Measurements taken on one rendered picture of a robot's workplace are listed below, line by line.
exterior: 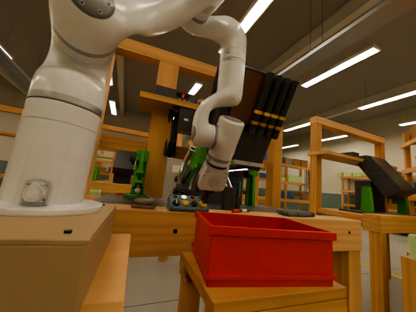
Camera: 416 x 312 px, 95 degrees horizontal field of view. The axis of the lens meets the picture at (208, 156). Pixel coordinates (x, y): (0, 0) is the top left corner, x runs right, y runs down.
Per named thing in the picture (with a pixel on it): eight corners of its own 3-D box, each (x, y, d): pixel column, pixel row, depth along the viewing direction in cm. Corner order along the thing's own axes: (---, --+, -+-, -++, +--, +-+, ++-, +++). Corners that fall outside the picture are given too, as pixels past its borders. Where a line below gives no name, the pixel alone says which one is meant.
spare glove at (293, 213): (299, 214, 104) (299, 209, 104) (317, 218, 94) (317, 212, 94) (270, 213, 96) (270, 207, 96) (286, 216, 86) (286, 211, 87)
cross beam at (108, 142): (265, 170, 167) (266, 160, 168) (99, 147, 124) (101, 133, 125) (262, 171, 171) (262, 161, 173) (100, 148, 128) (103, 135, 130)
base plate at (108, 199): (310, 218, 107) (310, 214, 107) (86, 207, 71) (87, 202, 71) (264, 208, 146) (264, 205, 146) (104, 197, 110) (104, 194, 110)
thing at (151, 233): (362, 251, 98) (361, 220, 101) (-26, 262, 49) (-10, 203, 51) (335, 242, 112) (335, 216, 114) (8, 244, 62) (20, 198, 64)
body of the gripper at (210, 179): (206, 164, 61) (197, 191, 66) (234, 168, 65) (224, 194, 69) (202, 153, 68) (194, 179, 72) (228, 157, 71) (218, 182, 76)
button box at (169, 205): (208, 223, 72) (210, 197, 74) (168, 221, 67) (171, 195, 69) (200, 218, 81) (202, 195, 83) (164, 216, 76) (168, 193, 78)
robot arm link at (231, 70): (205, 46, 59) (194, 142, 54) (250, 62, 64) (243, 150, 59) (197, 62, 67) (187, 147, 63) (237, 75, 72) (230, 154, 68)
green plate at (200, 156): (206, 177, 98) (219, 140, 103) (192, 171, 96) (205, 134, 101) (199, 177, 109) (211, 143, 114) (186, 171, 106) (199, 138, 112)
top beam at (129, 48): (285, 98, 172) (285, 88, 174) (98, 41, 123) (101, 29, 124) (278, 101, 181) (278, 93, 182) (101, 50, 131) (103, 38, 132)
